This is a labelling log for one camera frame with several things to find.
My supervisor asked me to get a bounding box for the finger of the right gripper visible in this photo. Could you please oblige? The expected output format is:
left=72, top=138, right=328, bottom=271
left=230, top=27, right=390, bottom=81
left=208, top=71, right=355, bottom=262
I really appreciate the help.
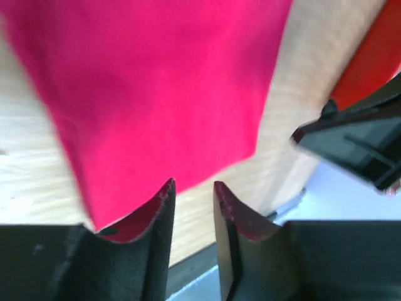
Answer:
left=291, top=77, right=400, bottom=191

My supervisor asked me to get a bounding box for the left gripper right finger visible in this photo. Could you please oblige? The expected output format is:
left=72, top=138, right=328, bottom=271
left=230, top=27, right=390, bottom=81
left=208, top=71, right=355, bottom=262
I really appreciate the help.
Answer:
left=214, top=181, right=400, bottom=300

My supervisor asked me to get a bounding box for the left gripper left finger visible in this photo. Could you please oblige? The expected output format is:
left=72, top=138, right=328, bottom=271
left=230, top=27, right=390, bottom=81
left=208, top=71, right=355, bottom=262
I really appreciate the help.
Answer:
left=1, top=179, right=176, bottom=300

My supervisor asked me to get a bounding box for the crimson t shirt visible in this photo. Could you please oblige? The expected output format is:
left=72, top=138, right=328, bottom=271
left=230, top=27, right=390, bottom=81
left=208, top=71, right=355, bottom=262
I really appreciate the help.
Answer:
left=1, top=1, right=292, bottom=230

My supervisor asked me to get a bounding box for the red plastic bin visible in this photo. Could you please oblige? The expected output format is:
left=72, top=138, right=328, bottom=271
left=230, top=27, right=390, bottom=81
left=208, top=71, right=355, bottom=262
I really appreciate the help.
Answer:
left=331, top=0, right=401, bottom=110

